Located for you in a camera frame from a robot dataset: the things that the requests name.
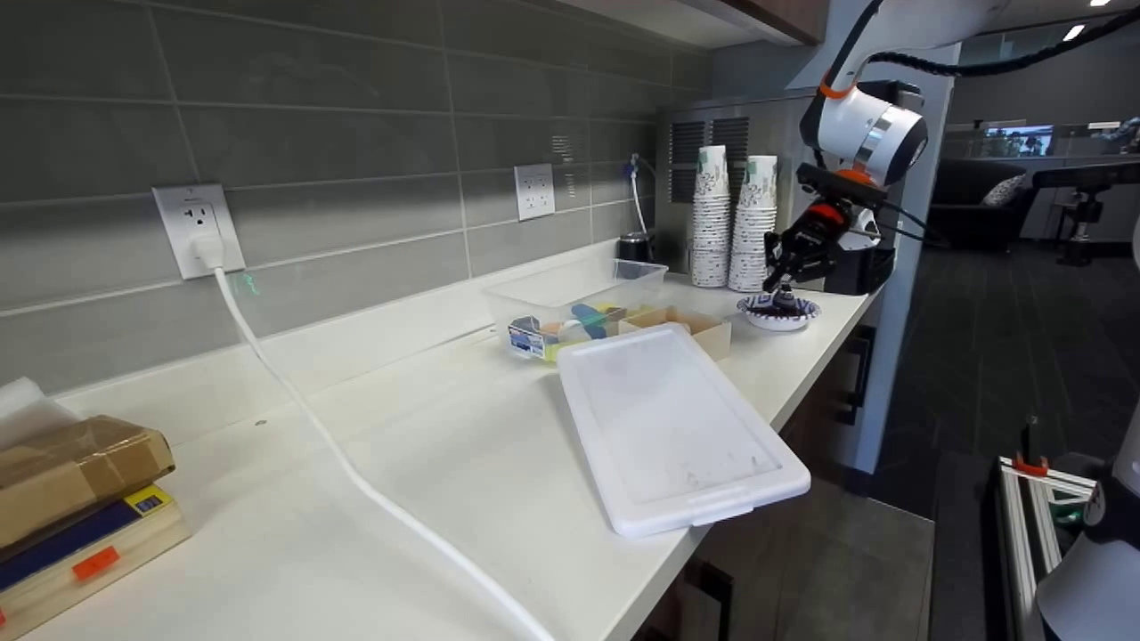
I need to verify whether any blue patterned paper bowl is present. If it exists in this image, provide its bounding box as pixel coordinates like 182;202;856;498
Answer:
737;296;815;333

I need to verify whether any white power cable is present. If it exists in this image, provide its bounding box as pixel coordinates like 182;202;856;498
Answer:
206;261;564;641

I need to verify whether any white plastic tray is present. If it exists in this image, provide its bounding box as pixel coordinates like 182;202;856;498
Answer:
559;325;813;538

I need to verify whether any stack of wooden boxes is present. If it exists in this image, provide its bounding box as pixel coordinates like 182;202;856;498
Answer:
0;417;188;641

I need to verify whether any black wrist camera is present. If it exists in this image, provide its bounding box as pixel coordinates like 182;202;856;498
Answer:
795;165;888;205

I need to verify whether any black mug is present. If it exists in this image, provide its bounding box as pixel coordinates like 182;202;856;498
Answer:
616;232;652;261

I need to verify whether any white wall outlet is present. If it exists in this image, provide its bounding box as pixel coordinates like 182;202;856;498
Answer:
514;165;555;219
154;186;247;276

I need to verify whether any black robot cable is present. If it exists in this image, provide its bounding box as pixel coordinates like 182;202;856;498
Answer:
815;0;1140;242

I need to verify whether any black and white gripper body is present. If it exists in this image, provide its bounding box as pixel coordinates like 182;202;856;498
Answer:
767;200;878;284

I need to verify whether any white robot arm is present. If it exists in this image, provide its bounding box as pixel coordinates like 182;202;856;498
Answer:
762;0;1140;293

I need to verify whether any small wooden box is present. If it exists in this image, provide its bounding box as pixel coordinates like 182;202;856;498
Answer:
628;307;730;360

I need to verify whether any right paper cup stack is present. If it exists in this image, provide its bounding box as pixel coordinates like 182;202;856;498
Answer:
730;154;775;293

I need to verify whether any clear plastic container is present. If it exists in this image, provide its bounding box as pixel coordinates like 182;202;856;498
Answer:
485;257;665;360

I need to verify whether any aluminium frame stand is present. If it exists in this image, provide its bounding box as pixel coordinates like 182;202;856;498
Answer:
990;417;1103;641

